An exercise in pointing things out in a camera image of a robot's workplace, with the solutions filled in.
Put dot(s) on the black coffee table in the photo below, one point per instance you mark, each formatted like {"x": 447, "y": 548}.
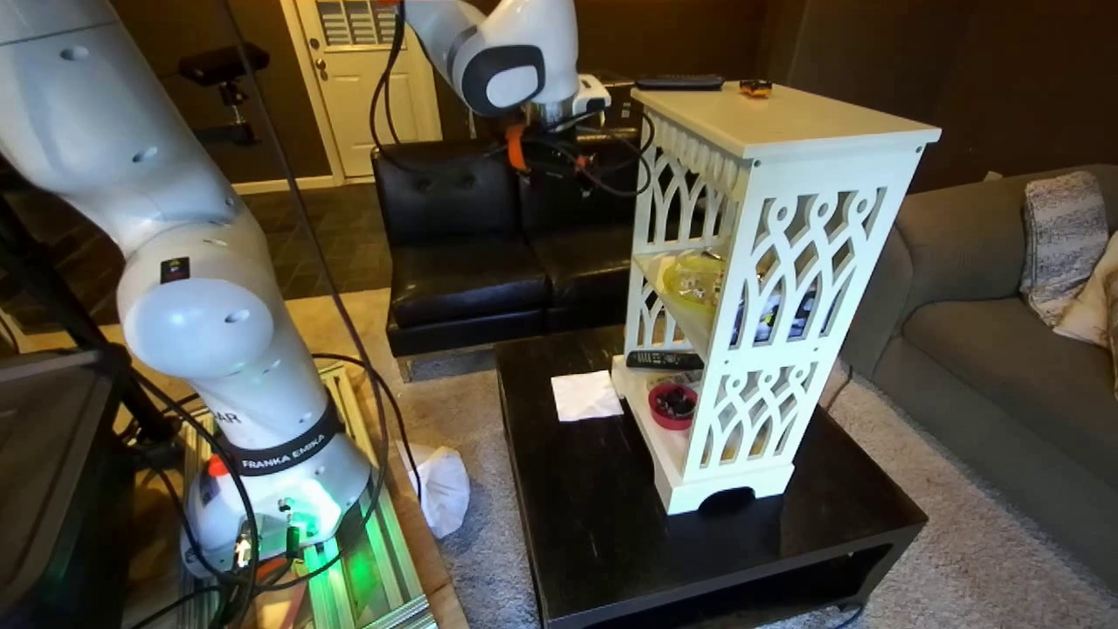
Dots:
{"x": 606, "y": 527}

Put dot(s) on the blue white small object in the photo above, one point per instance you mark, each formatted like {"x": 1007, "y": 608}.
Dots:
{"x": 782, "y": 315}

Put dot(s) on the grey fabric sofa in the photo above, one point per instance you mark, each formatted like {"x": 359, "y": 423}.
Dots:
{"x": 990, "y": 363}

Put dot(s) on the black leather sofa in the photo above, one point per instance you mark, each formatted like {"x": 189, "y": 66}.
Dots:
{"x": 465, "y": 282}

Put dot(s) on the black remote control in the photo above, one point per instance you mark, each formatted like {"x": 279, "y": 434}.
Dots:
{"x": 666, "y": 363}

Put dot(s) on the white plastic bag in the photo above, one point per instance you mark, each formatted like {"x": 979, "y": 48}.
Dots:
{"x": 440, "y": 491}

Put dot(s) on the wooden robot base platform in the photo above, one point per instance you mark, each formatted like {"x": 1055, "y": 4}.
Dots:
{"x": 386, "y": 559}

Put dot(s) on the white paper napkin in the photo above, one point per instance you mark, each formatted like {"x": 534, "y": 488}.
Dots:
{"x": 584, "y": 395}

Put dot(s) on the white lattice shelf unit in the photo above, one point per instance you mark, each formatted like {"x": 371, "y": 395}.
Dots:
{"x": 806, "y": 152}

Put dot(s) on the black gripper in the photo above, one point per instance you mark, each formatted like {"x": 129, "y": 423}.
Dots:
{"x": 582, "y": 139}

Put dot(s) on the grey patterned pillow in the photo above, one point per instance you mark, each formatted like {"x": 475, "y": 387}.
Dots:
{"x": 1063, "y": 239}

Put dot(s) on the white bottle orange cap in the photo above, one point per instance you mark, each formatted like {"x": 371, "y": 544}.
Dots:
{"x": 213, "y": 485}

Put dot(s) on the cream cushion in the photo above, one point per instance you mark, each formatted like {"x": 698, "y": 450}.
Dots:
{"x": 1094, "y": 310}

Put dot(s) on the red bowl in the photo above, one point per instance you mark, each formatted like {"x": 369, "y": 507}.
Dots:
{"x": 673, "y": 408}

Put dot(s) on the black camera on stand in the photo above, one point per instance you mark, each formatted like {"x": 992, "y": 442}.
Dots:
{"x": 221, "y": 60}

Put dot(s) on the white panel door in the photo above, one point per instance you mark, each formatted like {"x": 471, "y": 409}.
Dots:
{"x": 351, "y": 92}

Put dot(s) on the dark grey box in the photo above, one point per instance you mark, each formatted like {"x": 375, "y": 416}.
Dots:
{"x": 45, "y": 527}

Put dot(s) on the small orange black object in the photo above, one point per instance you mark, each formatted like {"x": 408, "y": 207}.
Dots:
{"x": 755, "y": 84}

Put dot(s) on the black flat case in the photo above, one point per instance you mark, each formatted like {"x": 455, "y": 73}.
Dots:
{"x": 682, "y": 81}

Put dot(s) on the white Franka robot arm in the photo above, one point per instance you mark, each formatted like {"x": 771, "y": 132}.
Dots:
{"x": 186, "y": 315}

